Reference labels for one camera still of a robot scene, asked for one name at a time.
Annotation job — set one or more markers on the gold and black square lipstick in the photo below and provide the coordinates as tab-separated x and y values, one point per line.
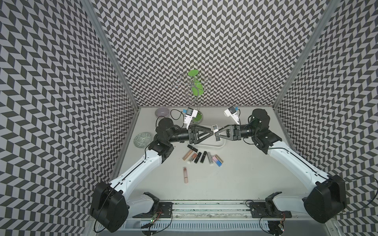
215	128

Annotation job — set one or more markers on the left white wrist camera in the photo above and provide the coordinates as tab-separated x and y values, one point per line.
189	114

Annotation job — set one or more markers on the small lilac bowl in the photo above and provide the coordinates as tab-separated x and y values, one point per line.
162	112

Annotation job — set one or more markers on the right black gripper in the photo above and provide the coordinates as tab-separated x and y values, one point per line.
233	132

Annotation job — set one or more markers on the pink and silver lipstick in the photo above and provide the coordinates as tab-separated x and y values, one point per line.
192	158

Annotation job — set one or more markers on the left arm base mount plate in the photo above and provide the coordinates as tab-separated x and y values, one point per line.
163	210

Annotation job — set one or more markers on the silver lipstick tube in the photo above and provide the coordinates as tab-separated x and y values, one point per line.
210	158

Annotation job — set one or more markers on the bronze lipstick tube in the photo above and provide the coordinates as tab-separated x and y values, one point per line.
219	159

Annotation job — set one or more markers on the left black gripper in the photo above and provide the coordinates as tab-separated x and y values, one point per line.
193	137

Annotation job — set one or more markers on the aluminium front rail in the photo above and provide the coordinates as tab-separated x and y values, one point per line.
197	209

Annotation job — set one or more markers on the green patterned glass plate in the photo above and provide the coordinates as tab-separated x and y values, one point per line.
143	139

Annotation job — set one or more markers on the slim black lipstick tube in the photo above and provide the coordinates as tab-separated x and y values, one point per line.
192	149

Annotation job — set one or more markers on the white plastic storage box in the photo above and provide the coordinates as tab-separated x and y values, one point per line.
211	142

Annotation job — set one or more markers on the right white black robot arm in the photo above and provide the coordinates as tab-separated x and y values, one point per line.
325	196

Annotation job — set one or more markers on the black lipstick with gold band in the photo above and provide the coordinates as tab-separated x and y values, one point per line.
203	157

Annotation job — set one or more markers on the chrome stand with green leaves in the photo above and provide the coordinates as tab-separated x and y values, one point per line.
194	85

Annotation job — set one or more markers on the clear pink lip gloss tube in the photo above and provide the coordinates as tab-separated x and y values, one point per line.
185	172

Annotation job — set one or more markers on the beige lipstick tube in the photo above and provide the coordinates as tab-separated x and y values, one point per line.
187	154

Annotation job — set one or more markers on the pink and blue lipstick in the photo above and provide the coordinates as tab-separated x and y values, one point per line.
216	161

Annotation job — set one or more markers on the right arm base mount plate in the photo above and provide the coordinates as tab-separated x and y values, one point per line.
259	210

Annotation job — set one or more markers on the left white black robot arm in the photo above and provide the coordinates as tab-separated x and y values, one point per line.
110	206

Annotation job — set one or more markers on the black lipstick with silver band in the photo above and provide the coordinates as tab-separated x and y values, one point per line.
198	157

